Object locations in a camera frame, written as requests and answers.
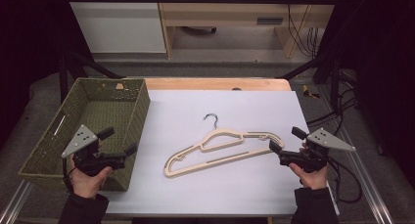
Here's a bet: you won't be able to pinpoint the white board sheet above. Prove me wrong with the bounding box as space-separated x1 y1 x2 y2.
106 89 341 217

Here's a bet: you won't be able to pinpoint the person's left hand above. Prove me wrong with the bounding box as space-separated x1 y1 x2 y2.
69 166 115 200

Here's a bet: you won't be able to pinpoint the black metal frame strut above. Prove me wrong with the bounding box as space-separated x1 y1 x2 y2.
276 52 343 112
58 50 125 104

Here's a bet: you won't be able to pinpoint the white cabinet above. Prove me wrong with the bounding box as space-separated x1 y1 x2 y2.
69 0 167 54

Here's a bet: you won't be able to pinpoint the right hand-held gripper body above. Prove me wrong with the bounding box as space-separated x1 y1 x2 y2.
278 127 356 173

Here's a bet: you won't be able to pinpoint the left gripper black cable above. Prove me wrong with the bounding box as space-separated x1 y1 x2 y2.
62 157 77 194

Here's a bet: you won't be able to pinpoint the green woven basket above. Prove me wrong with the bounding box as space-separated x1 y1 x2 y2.
18 77 152 193

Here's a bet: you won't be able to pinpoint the black floor cables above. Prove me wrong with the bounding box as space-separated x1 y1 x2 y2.
305 70 360 145

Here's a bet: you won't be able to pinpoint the wooden table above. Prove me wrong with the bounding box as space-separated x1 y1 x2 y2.
144 77 292 92

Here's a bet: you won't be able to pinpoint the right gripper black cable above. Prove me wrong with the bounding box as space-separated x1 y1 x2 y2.
327 156 364 204

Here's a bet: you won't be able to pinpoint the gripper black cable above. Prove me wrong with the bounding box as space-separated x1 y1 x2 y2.
62 157 77 194
327 156 364 204

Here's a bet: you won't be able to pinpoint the black object under desk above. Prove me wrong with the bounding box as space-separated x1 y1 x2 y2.
178 25 218 36

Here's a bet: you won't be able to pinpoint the hanging black cables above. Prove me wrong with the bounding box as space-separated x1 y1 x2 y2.
286 0 327 59

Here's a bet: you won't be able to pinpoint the light wooden desk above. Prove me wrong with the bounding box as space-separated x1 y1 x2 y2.
156 0 341 60

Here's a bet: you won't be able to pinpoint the person's right hand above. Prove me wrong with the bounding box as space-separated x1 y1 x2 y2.
288 163 329 191

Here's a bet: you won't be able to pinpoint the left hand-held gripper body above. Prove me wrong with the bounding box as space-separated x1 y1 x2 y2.
62 124 126 177

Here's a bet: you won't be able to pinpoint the yellow and black tool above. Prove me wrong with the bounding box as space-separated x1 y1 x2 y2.
301 84 321 100

